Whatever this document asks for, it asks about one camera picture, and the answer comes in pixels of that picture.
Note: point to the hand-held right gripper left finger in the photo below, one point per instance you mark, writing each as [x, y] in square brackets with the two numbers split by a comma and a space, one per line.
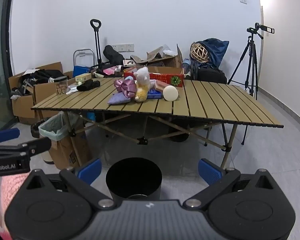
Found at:
[90, 171]

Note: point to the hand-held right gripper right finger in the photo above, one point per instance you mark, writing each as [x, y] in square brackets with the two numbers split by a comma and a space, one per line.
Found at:
[210, 172]

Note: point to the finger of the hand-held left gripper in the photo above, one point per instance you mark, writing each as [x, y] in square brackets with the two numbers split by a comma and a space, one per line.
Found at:
[7, 135]
[40, 145]

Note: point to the black round bin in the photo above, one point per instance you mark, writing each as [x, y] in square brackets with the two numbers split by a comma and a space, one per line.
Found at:
[133, 180]

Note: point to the pink layered sponge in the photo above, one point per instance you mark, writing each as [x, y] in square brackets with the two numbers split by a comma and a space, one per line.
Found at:
[161, 85]

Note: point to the white and yellow plush toy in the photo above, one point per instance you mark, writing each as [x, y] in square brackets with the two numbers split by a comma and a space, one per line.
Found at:
[142, 76]

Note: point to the person's pink patterned clothing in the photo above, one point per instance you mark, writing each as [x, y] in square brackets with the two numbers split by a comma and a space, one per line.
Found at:
[5, 185]

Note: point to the pale green bin liner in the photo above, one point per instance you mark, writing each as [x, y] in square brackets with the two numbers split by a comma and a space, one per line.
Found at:
[52, 130]

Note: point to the printed cardboard box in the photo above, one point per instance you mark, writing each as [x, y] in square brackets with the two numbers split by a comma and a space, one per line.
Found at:
[65, 152]

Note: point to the black rubber wheel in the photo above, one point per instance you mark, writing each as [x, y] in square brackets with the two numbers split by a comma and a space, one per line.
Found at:
[178, 137]

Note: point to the blue storage box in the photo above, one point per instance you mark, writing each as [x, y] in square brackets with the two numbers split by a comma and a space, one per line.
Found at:
[90, 116]

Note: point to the glass door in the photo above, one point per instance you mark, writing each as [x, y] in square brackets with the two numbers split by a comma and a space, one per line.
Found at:
[0, 80]

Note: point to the clear jar with black lid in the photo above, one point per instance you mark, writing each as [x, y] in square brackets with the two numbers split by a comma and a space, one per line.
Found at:
[61, 87]

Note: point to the pile of dark clothes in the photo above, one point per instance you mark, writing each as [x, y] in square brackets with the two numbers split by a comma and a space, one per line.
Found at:
[47, 74]

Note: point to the tan slatted folding table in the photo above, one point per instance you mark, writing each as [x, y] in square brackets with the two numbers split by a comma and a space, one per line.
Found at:
[210, 100]

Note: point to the black cloth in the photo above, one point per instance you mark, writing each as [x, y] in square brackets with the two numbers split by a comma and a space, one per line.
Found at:
[88, 85]

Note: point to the yellow-green small box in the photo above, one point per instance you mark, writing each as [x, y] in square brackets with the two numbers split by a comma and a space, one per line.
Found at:
[83, 78]

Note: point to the blue plastic container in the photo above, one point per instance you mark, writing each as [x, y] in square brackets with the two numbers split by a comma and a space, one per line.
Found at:
[81, 70]

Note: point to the white round sponge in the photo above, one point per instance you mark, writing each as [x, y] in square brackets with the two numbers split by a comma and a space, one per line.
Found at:
[170, 93]

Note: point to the pink ribbon bow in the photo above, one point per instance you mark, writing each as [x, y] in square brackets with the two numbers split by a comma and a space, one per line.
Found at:
[126, 86]

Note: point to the blue flat packet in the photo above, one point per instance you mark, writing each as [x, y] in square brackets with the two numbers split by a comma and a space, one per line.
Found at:
[155, 95]

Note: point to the black suitcase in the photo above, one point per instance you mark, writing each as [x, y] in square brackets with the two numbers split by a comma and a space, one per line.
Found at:
[211, 75]

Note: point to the pink packet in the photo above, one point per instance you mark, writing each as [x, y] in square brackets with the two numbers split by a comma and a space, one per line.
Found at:
[109, 71]

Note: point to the light blue fluffy cloth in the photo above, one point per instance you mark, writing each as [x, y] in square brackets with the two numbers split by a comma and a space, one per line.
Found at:
[129, 78]

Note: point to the red cardboard box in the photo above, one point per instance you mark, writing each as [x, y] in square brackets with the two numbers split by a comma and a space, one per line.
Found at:
[162, 77]

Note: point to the blue water bottle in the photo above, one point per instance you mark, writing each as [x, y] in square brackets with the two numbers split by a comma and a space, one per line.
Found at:
[186, 66]

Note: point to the small red and white box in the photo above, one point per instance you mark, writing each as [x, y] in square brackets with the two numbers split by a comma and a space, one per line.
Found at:
[128, 63]

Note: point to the black soft bag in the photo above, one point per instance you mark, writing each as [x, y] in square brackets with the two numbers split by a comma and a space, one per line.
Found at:
[112, 55]

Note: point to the open brown cardboard box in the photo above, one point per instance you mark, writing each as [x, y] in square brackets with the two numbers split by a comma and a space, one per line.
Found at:
[168, 61]

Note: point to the woven wicker ball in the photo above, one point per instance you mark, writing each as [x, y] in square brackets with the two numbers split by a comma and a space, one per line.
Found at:
[200, 52]

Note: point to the dark blue cloth bag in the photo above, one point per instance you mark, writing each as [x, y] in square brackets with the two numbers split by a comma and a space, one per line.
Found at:
[217, 50]

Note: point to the white foam piece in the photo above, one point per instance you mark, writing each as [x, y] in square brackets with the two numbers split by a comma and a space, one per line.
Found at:
[169, 52]

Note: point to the black tripod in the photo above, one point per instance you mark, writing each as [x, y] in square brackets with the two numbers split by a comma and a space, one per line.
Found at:
[251, 47]

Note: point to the grey metal folding frame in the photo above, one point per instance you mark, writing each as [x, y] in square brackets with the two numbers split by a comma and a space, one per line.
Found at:
[85, 50]

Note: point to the white wall socket strip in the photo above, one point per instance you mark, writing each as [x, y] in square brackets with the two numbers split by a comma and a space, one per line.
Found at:
[125, 47]

